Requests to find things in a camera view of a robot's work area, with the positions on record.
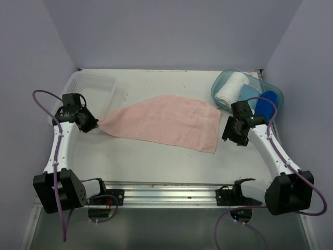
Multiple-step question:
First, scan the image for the white plastic basket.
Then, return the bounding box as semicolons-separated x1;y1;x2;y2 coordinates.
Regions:
48;71;117;131

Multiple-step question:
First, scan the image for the pink towel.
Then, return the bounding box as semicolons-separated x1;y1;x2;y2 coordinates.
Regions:
98;95;221;154

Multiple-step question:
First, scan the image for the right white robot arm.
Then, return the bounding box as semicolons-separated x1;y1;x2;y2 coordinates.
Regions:
222;101;314;215

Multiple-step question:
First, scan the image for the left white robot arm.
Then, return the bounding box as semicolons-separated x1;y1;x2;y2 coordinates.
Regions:
33;93;108;214

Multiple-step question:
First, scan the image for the light blue cartoon towel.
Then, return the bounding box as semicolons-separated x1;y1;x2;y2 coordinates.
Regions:
238;84;261;110

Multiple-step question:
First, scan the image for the white rolled towel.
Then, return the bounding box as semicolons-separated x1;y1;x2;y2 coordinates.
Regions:
215;72;249;106

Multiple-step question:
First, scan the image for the teal transparent plastic tub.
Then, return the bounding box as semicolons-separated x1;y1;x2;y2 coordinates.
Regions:
211;69;284;113

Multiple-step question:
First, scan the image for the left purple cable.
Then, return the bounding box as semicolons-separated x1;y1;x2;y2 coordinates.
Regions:
31;90;119;242

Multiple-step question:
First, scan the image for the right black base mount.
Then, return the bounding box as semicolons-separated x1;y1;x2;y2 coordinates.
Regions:
215;181;262;206

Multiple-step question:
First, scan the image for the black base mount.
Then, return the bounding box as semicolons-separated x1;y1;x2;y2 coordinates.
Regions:
215;181;262;206
87;189;125;206

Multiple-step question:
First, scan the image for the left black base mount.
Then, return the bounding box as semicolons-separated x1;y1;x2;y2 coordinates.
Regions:
87;189;125;206

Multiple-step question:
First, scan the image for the aluminium rail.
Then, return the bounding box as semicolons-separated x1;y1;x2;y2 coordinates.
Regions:
33;179;271;209

